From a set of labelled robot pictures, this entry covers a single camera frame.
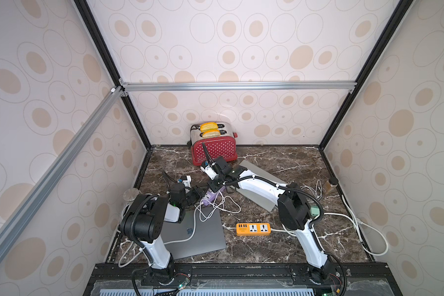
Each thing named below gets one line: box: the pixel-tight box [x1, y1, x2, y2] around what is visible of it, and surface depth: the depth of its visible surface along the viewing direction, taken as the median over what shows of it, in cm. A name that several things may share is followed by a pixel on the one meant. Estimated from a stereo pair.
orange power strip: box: [236, 222, 272, 237], surface depth 85 cm
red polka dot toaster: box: [189, 122, 238, 166], surface depth 105 cm
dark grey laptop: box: [162, 207, 227, 260], surface depth 84 cm
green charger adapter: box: [310, 205, 321, 217], surface depth 91 cm
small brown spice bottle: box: [322, 176, 339, 195], surface depth 95 cm
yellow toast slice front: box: [201, 129, 221, 139], surface depth 100 cm
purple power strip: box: [201, 185, 227, 206], surface depth 94 cm
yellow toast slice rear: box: [199, 122, 219, 132], surface depth 105 cm
